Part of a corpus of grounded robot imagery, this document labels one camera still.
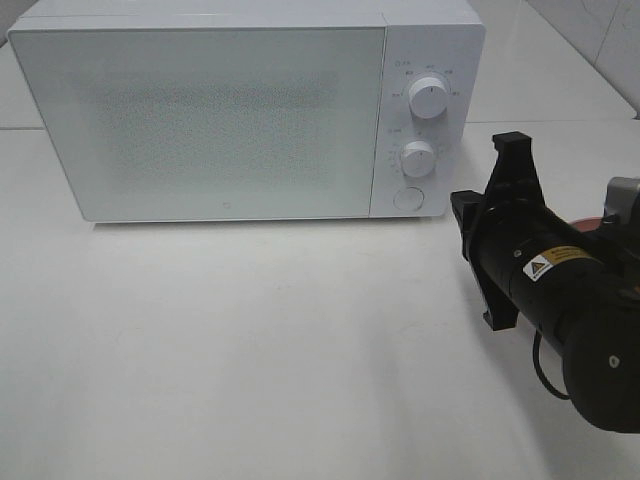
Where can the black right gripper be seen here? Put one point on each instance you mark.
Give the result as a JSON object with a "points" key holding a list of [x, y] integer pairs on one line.
{"points": [[526, 260]]}

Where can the round white door button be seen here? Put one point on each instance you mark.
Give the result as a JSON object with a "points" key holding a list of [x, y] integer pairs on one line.
{"points": [[409, 199]]}

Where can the pink round plate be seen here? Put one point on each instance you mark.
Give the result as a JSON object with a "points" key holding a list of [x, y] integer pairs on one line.
{"points": [[587, 224]]}

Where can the white microwave door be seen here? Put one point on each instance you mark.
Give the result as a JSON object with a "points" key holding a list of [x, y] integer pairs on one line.
{"points": [[211, 124]]}

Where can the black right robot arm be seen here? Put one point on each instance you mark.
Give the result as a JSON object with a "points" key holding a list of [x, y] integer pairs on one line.
{"points": [[601, 370]]}

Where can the lower white microwave knob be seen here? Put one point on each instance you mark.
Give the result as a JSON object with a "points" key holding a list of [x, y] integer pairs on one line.
{"points": [[417, 159]]}

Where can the white microwave knob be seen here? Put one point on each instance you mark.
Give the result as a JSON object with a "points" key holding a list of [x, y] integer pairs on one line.
{"points": [[428, 96], [417, 159]]}

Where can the upper white microwave knob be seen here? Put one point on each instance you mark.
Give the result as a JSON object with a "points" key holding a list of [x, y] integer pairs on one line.
{"points": [[428, 96]]}

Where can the white microwave oven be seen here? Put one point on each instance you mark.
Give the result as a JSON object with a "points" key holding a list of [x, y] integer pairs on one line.
{"points": [[445, 37]]}

